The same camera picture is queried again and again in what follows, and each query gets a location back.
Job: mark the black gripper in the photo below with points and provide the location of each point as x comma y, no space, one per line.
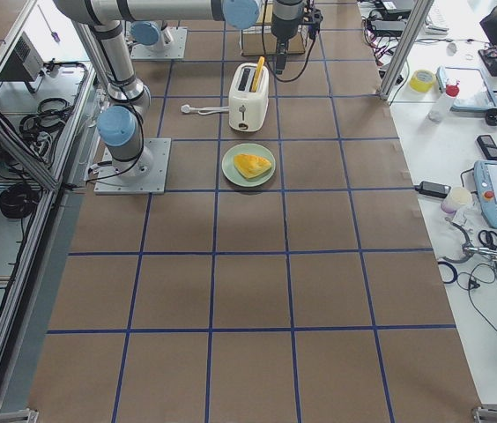
283,27

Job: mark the white toaster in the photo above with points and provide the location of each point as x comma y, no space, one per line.
246,108

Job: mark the bread slice in toaster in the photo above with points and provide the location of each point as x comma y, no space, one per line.
258,70

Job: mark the yellow bread wedge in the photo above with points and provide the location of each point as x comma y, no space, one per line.
251,166

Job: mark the light green plate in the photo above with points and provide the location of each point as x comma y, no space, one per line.
234,175

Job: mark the yellow tape roll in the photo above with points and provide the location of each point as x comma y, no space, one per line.
422,81

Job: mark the white bottle red cap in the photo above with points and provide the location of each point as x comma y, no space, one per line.
442,106

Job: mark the black power adapter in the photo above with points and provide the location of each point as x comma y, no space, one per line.
433,189

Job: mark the white paper cup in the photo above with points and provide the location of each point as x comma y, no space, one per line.
457,198

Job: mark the black phone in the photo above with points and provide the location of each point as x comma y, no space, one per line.
488,147

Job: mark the black scissors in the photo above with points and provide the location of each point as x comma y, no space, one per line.
488,239

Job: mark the wire basket with wood shelf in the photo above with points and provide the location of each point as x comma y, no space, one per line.
258,39

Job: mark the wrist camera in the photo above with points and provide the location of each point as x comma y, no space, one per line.
312,19

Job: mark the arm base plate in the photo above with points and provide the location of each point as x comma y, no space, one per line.
148,175
175,52

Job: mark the aluminium frame post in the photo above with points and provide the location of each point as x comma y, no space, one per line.
404,46

